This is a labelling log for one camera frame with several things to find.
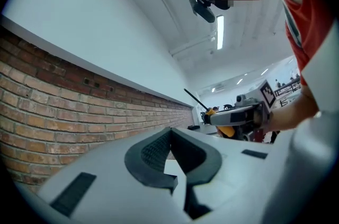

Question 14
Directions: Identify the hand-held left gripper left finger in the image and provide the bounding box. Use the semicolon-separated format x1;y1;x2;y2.
37;126;192;224

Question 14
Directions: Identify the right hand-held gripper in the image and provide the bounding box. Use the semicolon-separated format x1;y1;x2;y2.
208;79;278;144

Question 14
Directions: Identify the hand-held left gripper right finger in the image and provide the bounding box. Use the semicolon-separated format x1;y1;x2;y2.
170;127;295;224

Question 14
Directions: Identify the orange-handled screwdriver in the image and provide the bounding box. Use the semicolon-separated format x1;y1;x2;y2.
183;88;236;138

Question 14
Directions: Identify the person's right forearm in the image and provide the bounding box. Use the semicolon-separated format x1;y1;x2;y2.
270;93;323;134

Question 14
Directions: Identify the long ceiling lamp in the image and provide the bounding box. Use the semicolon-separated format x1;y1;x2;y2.
216;15;225;50

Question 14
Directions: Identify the person's red shirt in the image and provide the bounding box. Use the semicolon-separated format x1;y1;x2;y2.
275;0;339;86

